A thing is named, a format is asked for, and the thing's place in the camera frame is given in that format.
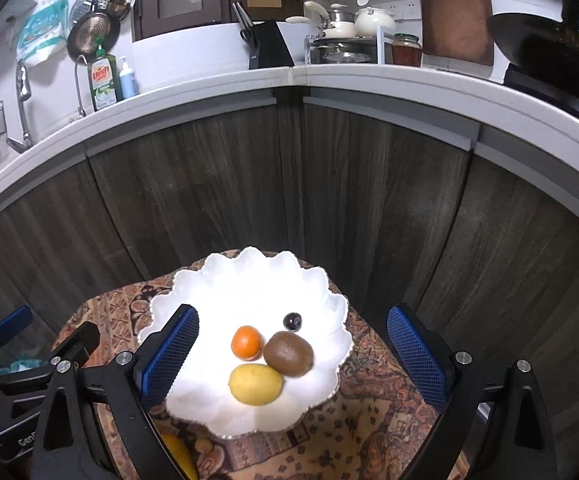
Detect brown kiwi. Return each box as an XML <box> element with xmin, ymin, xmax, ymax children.
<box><xmin>262</xmin><ymin>332</ymin><xmax>314</xmax><ymax>377</ymax></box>

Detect patterned paisley tablecloth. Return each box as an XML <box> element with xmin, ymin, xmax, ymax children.
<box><xmin>53</xmin><ymin>272</ymin><xmax>437</xmax><ymax>479</ymax></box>

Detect glass jar brown contents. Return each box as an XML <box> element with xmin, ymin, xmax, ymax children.
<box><xmin>393</xmin><ymin>32</ymin><xmax>422</xmax><ymax>67</ymax></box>

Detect green dish soap bottle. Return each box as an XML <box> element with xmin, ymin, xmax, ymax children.
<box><xmin>88</xmin><ymin>36</ymin><xmax>122</xmax><ymax>112</ymax></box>

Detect white countertop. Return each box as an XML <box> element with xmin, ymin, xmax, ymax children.
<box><xmin>0</xmin><ymin>64</ymin><xmax>579</xmax><ymax>218</ymax></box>

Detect blue hand soap bottle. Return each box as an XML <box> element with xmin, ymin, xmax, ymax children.
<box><xmin>119</xmin><ymin>56</ymin><xmax>139</xmax><ymax>100</ymax></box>

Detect black knife block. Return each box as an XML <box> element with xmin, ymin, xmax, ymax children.
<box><xmin>250</xmin><ymin>21</ymin><xmax>294</xmax><ymax>70</ymax></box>

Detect white teapot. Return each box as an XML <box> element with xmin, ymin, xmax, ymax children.
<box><xmin>355</xmin><ymin>6</ymin><xmax>396</xmax><ymax>37</ymax></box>

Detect black wok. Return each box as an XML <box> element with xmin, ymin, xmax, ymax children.
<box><xmin>487</xmin><ymin>13</ymin><xmax>579</xmax><ymax>99</ymax></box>

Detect chrome kitchen faucet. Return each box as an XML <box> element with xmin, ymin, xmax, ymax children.
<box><xmin>6</xmin><ymin>61</ymin><xmax>34</xmax><ymax>154</ymax></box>

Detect wooden cutting board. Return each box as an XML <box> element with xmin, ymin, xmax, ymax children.
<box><xmin>421</xmin><ymin>0</ymin><xmax>495</xmax><ymax>66</ymax></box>

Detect yellow lemon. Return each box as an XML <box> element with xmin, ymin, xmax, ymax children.
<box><xmin>229</xmin><ymin>363</ymin><xmax>284</xmax><ymax>406</ymax></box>

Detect dark plum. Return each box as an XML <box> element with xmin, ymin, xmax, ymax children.
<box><xmin>283</xmin><ymin>312</ymin><xmax>303</xmax><ymax>333</ymax></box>

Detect yellow mango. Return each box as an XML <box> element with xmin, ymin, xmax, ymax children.
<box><xmin>160</xmin><ymin>434</ymin><xmax>198</xmax><ymax>480</ymax></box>

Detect white scalloped bowl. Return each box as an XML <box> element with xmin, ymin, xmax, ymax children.
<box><xmin>137</xmin><ymin>247</ymin><xmax>353</xmax><ymax>439</ymax></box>

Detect small tangerine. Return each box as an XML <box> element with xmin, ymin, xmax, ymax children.
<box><xmin>231</xmin><ymin>325</ymin><xmax>265</xmax><ymax>362</ymax></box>

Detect hanging metal pan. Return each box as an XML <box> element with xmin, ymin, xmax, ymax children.
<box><xmin>67</xmin><ymin>12</ymin><xmax>120</xmax><ymax>62</ymax></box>

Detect white cooking pot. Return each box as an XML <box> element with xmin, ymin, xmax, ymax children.
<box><xmin>285</xmin><ymin>0</ymin><xmax>357</xmax><ymax>41</ymax></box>

